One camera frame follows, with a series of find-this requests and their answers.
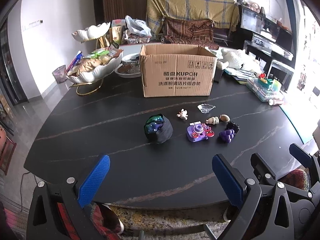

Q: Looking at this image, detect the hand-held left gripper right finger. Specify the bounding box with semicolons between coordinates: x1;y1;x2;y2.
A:
212;154;308;240

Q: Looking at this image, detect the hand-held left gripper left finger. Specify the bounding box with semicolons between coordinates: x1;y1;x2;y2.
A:
26;154;123;240

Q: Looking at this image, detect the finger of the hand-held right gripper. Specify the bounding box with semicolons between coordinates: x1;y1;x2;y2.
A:
289;143;320;200
251;152;278;185

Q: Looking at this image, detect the purple grape toy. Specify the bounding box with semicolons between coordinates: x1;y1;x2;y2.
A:
219;128;236;144

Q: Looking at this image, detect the small black block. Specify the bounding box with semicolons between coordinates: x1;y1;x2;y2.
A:
227;121;240;134

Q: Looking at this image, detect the purple toy camera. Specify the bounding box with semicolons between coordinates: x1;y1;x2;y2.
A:
187;121;214;143

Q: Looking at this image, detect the clear glass dish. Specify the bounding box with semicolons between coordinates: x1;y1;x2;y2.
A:
197;104;216;113

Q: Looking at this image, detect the small white bear figure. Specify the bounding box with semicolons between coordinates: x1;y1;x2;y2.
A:
177;108;189;121

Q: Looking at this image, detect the dark fabric ball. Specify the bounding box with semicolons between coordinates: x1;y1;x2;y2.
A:
145;114;173;144

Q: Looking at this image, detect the brown cardboard box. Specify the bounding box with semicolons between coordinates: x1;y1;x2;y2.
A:
139;44;217;98

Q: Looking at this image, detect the colourful chair cushion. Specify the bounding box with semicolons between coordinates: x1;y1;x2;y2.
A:
279;169;311;191

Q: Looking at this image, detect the stack of plastic cases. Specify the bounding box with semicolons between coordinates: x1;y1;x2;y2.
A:
246;77;286;103

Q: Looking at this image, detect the green toy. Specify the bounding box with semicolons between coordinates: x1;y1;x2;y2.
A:
257;73;281;91

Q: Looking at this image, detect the patterned floor rug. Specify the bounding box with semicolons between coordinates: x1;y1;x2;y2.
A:
85;201;240;240

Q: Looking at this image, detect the piano bench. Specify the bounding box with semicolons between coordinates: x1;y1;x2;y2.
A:
267;60;294;91

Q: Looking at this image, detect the pile of papers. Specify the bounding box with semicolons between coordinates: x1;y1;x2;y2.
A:
224;67;260;84

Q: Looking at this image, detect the black box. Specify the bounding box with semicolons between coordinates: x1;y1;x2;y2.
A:
214;66;224;83

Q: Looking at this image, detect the white plush sheep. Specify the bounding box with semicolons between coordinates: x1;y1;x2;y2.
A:
217;49;262;74

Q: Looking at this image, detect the purple waste bin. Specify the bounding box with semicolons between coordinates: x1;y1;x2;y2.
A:
52;65;67;84

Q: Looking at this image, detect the white shell tiered stand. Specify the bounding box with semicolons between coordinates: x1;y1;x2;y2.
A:
67;22;123;96

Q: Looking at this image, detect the floral ceramic bowl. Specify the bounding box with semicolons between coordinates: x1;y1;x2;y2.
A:
115;64;142;78

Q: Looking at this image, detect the pile of snack packets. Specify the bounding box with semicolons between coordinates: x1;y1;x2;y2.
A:
67;49;118;77

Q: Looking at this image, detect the black piano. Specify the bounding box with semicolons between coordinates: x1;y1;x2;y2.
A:
235;4;296;76

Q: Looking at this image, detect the foil tray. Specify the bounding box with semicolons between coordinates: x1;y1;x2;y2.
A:
127;36;151;44

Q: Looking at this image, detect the row of snack pouches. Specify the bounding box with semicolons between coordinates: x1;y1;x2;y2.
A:
110;20;126;46

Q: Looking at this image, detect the brown patterned cloth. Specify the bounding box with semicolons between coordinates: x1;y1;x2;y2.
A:
161;17;219;51

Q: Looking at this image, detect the white plastic bag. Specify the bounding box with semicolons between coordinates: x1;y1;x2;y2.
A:
125;15;152;37

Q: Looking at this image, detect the yellow plaid blanket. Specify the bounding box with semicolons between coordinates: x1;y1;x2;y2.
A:
146;0;240;37

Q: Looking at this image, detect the black floor cable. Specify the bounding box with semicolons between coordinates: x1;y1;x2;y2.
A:
19;171;36;211

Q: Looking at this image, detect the wall switch panel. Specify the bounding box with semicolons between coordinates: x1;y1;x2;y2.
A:
22;20;43;31

